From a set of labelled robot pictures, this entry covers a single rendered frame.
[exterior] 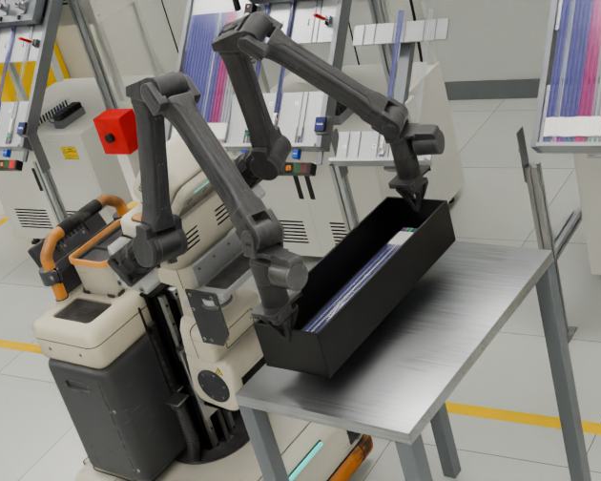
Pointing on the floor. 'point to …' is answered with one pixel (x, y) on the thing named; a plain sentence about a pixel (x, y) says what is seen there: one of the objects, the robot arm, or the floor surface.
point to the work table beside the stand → (424, 363)
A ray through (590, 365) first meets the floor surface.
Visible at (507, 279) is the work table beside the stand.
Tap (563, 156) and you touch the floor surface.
